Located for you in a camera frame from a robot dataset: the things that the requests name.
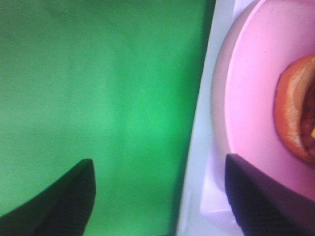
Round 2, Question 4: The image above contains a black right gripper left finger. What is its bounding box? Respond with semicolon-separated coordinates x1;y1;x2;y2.
0;159;95;236

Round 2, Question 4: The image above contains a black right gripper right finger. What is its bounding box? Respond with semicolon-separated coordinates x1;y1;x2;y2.
225;154;315;236

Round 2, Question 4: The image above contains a burger with lettuce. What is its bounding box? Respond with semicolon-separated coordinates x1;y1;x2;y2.
273;54;315;163

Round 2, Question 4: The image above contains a pink plastic plate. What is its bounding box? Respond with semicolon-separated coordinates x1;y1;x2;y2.
211;0;315;199

